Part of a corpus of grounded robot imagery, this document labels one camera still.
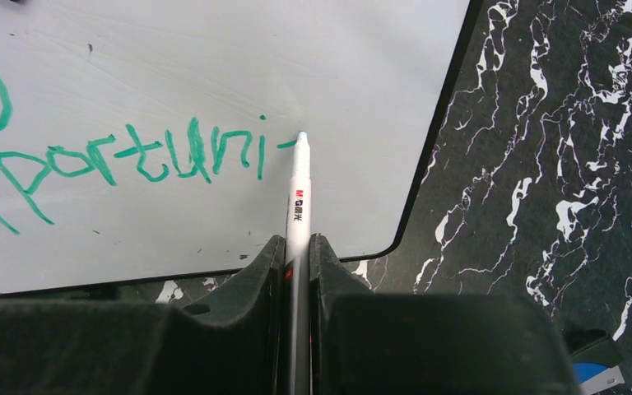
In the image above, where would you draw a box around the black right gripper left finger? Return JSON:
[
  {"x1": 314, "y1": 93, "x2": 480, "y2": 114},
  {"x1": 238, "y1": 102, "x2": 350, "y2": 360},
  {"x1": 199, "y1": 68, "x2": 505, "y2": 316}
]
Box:
[{"x1": 0, "y1": 235, "x2": 285, "y2": 394}]

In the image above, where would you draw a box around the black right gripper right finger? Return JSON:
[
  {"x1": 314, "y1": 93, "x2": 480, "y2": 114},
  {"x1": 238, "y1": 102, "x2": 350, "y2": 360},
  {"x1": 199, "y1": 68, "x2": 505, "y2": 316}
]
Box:
[{"x1": 309, "y1": 235, "x2": 579, "y2": 394}]

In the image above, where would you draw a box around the black framed whiteboard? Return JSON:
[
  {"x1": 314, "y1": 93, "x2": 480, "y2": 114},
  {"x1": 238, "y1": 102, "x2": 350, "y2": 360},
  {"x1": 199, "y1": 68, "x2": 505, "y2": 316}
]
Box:
[{"x1": 0, "y1": 1, "x2": 481, "y2": 294}]

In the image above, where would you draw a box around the blue stapler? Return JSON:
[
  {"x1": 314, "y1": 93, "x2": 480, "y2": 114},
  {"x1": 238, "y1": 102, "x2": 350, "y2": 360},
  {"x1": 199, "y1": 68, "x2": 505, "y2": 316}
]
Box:
[{"x1": 563, "y1": 327, "x2": 625, "y2": 394}]

